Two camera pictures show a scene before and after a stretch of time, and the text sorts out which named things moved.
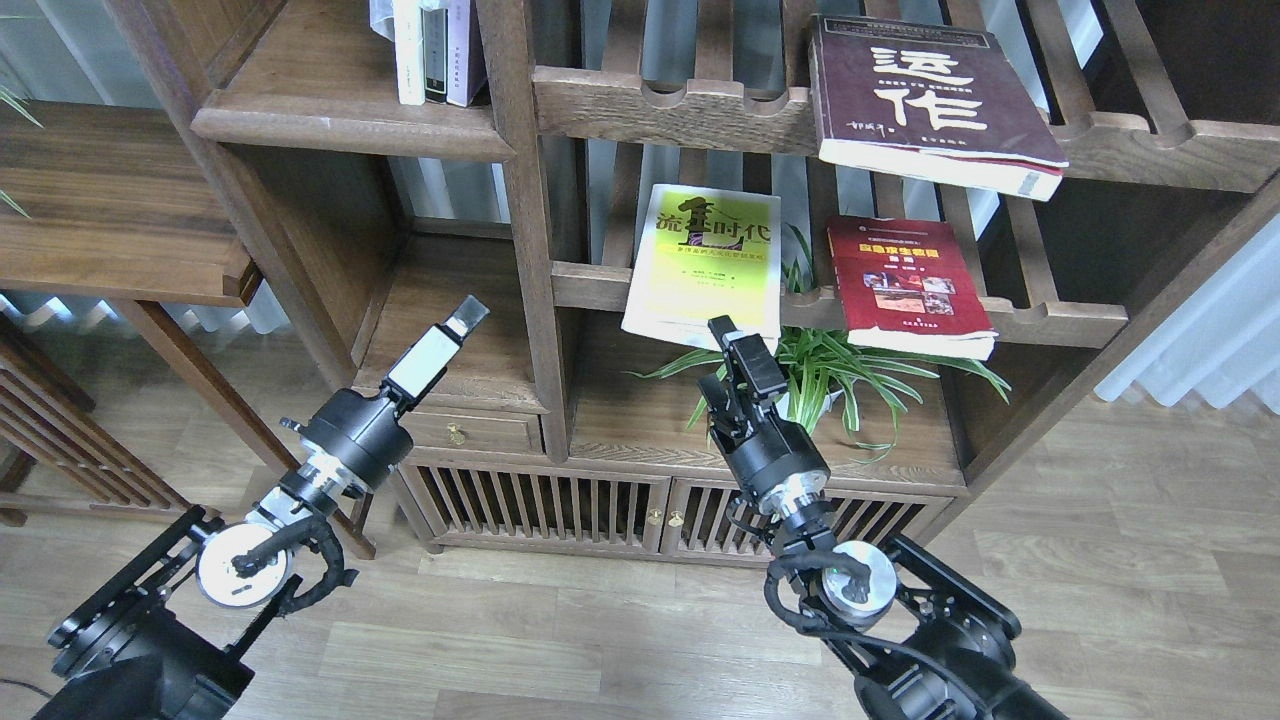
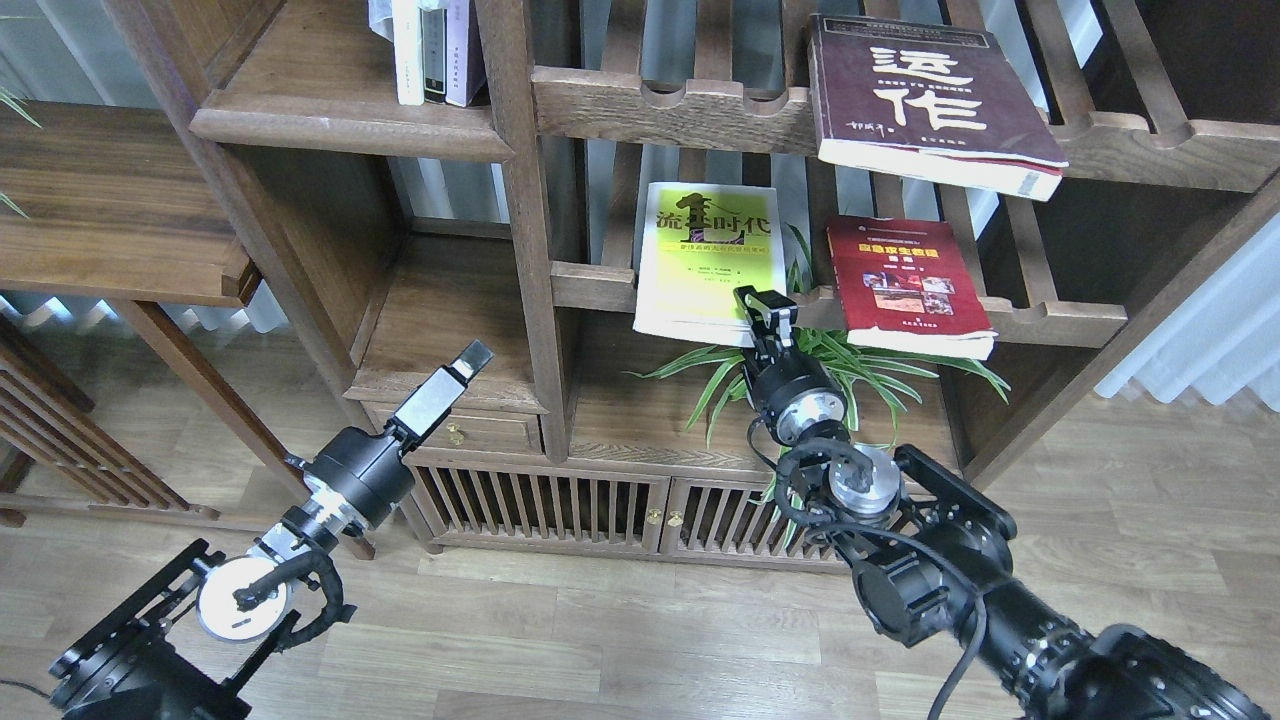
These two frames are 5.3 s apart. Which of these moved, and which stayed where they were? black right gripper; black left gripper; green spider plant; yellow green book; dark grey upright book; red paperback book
Moved: black right gripper; black left gripper
Stayed: yellow green book; dark grey upright book; red paperback book; green spider plant
